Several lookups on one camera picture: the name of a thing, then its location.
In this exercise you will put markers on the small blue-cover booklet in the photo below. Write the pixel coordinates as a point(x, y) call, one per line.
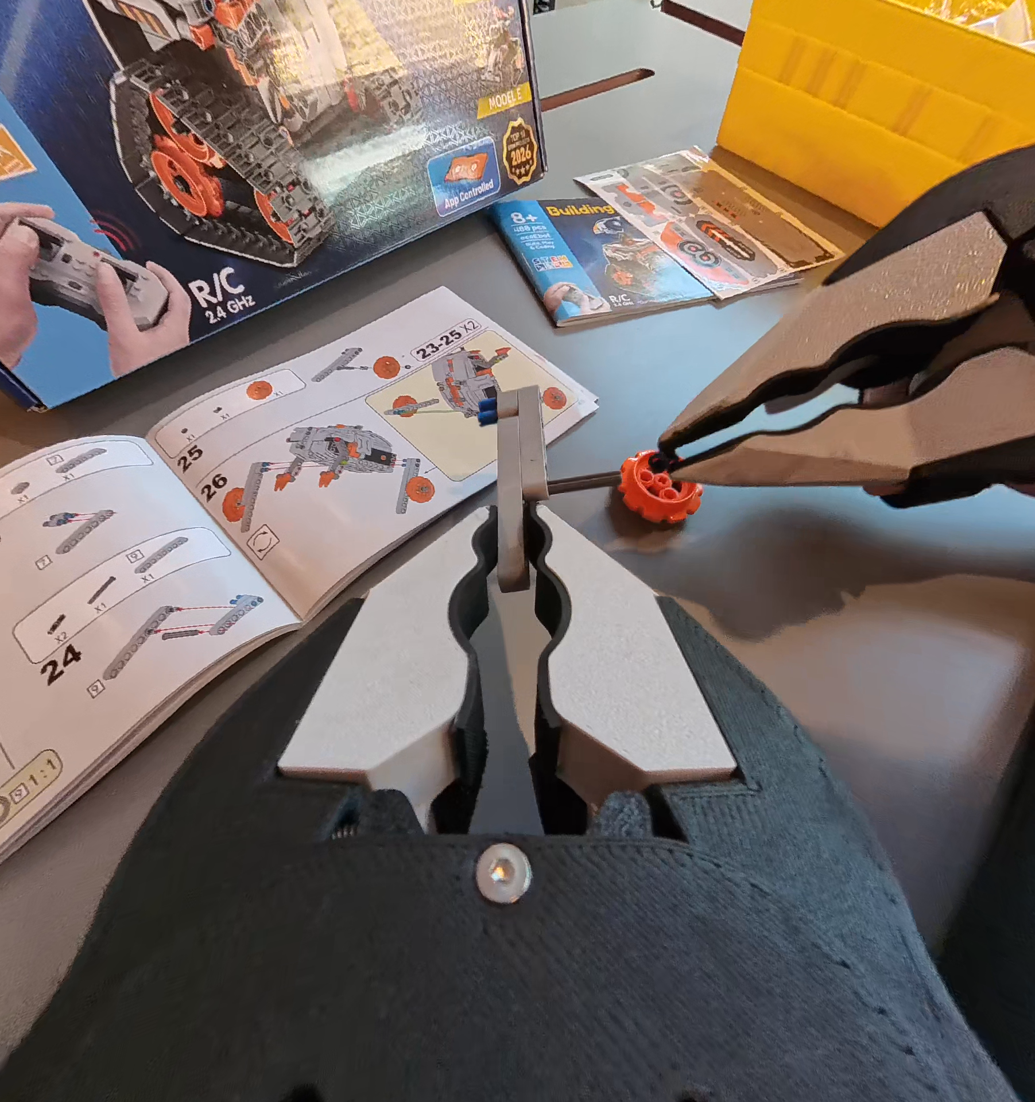
point(586, 258)

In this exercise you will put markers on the yellow plastic bin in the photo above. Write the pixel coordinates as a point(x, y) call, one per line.
point(870, 112)

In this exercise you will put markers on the grey beam with blue pins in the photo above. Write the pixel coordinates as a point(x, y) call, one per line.
point(517, 482)

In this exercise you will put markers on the open instruction booklet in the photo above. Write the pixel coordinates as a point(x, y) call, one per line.
point(138, 585)

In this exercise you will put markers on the blue robot kit box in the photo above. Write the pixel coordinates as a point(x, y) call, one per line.
point(267, 86)

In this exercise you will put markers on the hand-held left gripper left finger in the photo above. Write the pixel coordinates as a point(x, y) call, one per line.
point(379, 689)

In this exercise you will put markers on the orange gear wheel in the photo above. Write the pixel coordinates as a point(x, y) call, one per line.
point(659, 495)

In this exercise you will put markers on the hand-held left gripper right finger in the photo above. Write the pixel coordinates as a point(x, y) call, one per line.
point(638, 689)

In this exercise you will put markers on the printed paper sheet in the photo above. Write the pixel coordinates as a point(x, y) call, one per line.
point(715, 224)

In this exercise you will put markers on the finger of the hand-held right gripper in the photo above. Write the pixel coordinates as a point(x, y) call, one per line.
point(870, 293)
point(956, 422)

